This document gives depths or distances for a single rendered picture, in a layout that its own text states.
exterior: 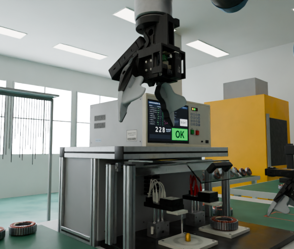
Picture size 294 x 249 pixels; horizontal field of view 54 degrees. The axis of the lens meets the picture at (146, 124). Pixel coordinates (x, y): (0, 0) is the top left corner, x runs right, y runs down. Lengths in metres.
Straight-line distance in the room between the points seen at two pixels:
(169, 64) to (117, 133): 0.71
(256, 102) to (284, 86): 1.95
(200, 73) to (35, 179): 4.95
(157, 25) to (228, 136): 4.47
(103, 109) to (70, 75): 7.04
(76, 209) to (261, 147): 3.79
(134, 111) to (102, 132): 0.23
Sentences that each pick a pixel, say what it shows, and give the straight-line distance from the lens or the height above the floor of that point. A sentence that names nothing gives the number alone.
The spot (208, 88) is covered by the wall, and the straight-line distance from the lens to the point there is 7.54.
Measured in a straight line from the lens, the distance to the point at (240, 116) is 4.89.
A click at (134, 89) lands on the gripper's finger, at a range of 0.51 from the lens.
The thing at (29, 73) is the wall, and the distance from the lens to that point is 7.82.
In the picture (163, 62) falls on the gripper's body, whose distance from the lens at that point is 0.54.
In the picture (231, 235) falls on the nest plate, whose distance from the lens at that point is 1.20.
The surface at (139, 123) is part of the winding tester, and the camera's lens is 1.12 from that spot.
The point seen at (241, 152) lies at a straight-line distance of 4.86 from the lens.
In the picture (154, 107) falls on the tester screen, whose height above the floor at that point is 1.27.
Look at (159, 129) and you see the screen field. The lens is 1.14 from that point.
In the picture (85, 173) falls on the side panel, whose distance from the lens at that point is 1.19.
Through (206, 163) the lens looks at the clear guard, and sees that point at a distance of 0.97.
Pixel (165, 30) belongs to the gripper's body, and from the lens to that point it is 0.55.
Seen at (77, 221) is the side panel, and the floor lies 0.82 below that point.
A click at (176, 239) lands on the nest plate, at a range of 1.11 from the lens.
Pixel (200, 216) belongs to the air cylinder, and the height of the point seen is 0.81.
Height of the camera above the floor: 1.10
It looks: 5 degrees up
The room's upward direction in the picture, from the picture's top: straight up
